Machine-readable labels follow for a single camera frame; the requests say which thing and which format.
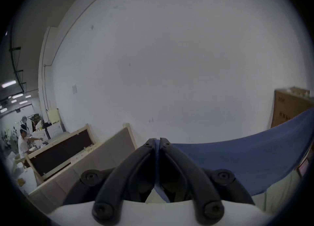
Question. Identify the dark blue shirt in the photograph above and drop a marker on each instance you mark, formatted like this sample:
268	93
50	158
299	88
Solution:
245	158

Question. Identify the brown cardboard carton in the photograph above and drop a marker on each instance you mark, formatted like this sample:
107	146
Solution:
285	109

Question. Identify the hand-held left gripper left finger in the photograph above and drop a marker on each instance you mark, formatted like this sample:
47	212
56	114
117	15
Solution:
111	190

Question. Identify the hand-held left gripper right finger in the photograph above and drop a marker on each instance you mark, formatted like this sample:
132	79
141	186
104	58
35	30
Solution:
196	185

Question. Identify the wooden framed dark panel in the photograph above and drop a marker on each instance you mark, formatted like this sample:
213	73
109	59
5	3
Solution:
61	151

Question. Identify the white washing machine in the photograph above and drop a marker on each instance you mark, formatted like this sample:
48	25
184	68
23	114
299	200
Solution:
55	130

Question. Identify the wooden framed grey panel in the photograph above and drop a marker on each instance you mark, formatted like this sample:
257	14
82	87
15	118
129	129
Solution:
103	151

